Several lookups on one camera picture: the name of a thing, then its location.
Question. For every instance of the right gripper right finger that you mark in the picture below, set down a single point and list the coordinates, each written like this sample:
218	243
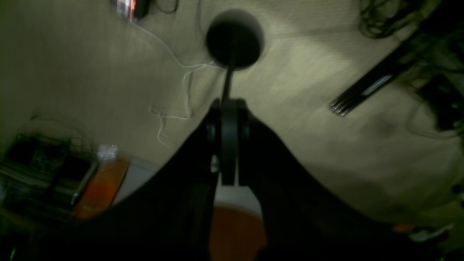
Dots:
303	220

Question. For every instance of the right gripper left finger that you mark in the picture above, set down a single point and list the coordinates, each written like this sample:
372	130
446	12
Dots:
168	218

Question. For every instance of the orange plastic bottle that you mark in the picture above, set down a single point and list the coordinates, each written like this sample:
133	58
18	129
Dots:
104	184

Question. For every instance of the black round stand base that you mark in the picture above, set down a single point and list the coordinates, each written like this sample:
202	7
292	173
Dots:
235	41

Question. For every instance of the black tripod legs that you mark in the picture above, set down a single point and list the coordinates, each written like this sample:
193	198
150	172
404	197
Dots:
396	62

